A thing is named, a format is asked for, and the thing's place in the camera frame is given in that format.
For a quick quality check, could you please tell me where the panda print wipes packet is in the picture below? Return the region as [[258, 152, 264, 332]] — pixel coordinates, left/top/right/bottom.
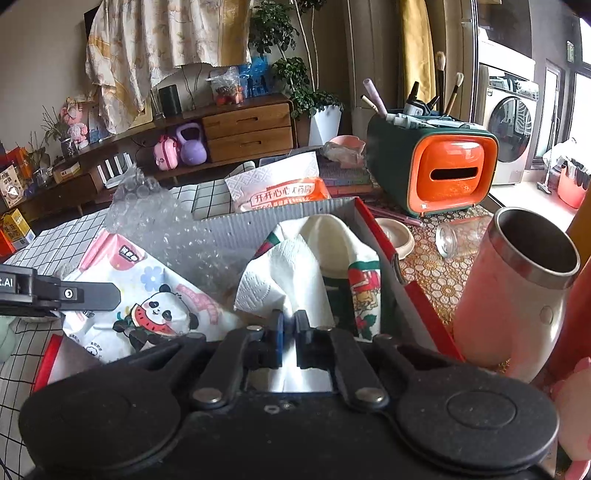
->
[[60, 230, 246, 366]]

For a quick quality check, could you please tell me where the black bottle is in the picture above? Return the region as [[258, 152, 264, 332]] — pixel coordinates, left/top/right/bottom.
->
[[403, 82, 428, 116]]

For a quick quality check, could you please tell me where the floral cover cloth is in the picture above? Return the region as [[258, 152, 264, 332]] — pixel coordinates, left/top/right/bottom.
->
[[85, 0, 256, 100]]

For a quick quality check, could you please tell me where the pale green round object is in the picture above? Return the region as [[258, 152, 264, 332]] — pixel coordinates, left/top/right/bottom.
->
[[0, 316, 17, 363]]

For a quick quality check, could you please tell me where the white plant pot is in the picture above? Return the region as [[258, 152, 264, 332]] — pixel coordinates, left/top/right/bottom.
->
[[308, 105, 344, 148]]

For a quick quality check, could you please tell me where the white grid pattern blanket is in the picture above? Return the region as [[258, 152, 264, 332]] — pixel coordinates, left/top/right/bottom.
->
[[0, 159, 259, 480]]

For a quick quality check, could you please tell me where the green potted tree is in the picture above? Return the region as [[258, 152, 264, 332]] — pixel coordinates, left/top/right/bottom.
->
[[249, 0, 345, 121]]

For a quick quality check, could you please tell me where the white printed cloth bag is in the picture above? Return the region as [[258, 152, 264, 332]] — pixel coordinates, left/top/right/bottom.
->
[[252, 215, 385, 343]]

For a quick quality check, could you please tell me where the wooden media cabinet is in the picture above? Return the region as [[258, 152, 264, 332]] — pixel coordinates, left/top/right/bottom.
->
[[0, 95, 296, 223]]

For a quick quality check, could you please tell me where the yellow carton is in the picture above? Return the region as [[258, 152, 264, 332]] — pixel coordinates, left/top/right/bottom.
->
[[0, 209, 37, 250]]

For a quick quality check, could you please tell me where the green and orange organizer box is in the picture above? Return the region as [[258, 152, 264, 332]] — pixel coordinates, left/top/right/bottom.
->
[[366, 113, 500, 219]]

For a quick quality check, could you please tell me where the pink toy backpack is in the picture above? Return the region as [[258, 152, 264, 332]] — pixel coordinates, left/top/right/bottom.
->
[[154, 135, 181, 171]]

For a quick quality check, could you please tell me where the white paper tissue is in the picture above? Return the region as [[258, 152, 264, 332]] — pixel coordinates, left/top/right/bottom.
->
[[234, 237, 335, 393]]

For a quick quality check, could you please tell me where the pink tube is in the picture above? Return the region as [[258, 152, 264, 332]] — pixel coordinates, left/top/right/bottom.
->
[[362, 78, 389, 117]]

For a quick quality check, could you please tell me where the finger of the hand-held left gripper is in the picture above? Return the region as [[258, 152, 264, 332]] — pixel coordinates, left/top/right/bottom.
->
[[45, 275, 122, 311]]

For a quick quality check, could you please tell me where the purple kettlebell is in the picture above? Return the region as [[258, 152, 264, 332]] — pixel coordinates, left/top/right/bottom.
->
[[175, 122, 208, 166]]

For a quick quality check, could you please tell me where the crumpled clear plastic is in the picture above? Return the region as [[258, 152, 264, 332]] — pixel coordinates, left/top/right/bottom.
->
[[321, 141, 365, 168]]

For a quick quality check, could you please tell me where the red bucket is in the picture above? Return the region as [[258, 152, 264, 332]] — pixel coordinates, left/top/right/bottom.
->
[[556, 159, 591, 210]]

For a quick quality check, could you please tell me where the clear glass jar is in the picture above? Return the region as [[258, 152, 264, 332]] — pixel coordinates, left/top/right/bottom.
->
[[435, 217, 493, 258]]

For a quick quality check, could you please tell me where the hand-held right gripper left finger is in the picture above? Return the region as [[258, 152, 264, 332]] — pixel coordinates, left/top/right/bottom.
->
[[124, 309, 284, 411]]

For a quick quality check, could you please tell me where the yellow curtain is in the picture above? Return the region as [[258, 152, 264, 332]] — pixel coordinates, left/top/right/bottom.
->
[[399, 0, 437, 112]]

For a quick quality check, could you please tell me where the printed snack box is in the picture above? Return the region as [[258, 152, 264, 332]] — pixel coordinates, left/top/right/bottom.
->
[[0, 164, 29, 209]]

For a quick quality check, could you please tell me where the white and pink bowl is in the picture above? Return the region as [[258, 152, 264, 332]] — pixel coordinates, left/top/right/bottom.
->
[[374, 217, 415, 260]]

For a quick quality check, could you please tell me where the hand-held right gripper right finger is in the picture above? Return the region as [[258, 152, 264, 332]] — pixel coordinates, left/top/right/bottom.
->
[[294, 310, 459, 412]]

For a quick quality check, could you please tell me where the white router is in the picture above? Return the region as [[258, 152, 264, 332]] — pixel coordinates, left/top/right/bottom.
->
[[97, 154, 137, 189]]

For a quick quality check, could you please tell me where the clear bubble wrap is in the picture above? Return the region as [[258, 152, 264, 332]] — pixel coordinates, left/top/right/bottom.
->
[[104, 168, 251, 296]]

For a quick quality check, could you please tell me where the black cylinder speaker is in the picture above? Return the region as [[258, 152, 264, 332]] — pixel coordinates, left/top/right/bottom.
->
[[158, 84, 182, 118]]

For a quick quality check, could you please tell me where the white washing machine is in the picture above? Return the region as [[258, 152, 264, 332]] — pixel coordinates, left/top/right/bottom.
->
[[478, 65, 540, 185]]

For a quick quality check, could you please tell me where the clear bag with red items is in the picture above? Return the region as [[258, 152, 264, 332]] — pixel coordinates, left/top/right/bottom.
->
[[208, 67, 243, 107]]

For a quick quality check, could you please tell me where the red cardboard box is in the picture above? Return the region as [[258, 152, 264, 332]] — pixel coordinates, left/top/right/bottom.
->
[[32, 196, 465, 394]]

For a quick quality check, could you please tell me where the blue packaging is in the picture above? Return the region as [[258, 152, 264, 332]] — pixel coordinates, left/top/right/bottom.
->
[[238, 56, 271, 98]]

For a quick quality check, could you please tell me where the gold floral tablecloth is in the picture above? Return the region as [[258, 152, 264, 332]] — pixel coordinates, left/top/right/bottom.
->
[[369, 194, 509, 376]]

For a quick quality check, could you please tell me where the white bristle brush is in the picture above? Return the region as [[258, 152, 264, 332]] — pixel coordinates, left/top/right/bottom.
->
[[434, 51, 447, 114], [444, 72, 464, 115]]

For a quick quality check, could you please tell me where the pink plush doll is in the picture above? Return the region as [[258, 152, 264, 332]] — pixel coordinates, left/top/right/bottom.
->
[[60, 97, 91, 149]]

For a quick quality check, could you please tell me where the pink steel tumbler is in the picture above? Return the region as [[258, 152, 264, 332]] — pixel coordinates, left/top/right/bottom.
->
[[452, 207, 581, 384]]

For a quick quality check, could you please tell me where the pink stick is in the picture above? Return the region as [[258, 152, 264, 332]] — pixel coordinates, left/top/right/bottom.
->
[[365, 205, 424, 227]]

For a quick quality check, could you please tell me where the vase with twigs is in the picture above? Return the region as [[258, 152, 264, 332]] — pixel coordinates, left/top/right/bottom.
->
[[41, 106, 77, 160]]

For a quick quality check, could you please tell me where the orange and white packet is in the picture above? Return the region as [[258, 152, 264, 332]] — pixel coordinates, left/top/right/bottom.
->
[[225, 152, 332, 213]]

